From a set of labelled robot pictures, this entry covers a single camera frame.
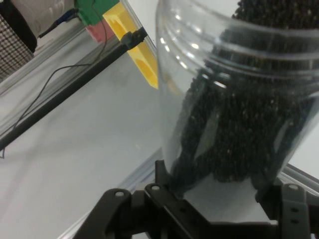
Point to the green block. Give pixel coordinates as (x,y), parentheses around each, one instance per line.
(97,10)

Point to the clear plastic jar with seeds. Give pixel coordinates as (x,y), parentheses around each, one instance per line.
(236,112)

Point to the long aluminium frame rail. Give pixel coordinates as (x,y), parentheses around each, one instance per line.
(304,179)

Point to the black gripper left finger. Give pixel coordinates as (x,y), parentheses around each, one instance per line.
(162,206)

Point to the white plastic bag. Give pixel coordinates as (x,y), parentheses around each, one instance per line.
(45,12)

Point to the black fabric piece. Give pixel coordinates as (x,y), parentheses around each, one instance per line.
(17,25)

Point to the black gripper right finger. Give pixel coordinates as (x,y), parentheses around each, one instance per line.
(291,211)

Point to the black metal rod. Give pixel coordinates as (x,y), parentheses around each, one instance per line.
(62,92)

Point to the yellow storage box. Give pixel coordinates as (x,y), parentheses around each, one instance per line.
(117,20)

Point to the black white checked cloth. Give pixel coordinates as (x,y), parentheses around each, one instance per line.
(12,54)

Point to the pink block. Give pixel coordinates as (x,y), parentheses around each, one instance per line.
(98,33)

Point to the short aluminium frame rail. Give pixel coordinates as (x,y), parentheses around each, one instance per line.
(62,54)

